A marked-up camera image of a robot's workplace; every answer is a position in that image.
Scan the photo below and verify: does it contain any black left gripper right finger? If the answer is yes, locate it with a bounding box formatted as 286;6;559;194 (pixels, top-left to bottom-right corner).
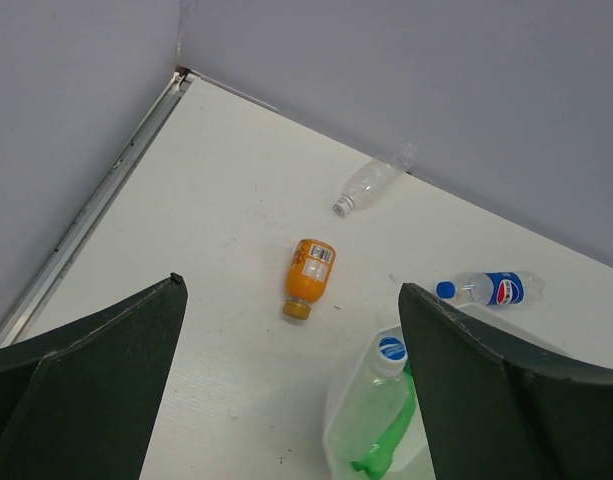
398;283;613;479

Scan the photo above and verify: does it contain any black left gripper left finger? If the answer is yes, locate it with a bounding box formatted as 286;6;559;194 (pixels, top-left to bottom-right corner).
0;274;188;479

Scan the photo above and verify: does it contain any white octagonal bin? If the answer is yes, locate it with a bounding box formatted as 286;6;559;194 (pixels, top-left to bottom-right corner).
323;326;435;479

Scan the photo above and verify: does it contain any green plastic bottle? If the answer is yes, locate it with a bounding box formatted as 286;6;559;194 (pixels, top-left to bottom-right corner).
350;362;417;479

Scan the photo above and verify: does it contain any clear bottle blue Pepsi label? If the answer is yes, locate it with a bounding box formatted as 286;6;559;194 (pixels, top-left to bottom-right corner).
435;271;546;308

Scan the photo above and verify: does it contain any orange juice bottle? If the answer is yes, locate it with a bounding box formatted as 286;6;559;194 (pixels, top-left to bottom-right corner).
282;239;336;320

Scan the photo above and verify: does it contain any clear crushed bottle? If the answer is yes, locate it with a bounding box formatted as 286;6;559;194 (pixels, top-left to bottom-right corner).
333;143;417;217

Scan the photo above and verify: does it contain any aluminium table side rail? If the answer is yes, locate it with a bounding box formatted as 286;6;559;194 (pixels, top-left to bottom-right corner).
0;67;196;348

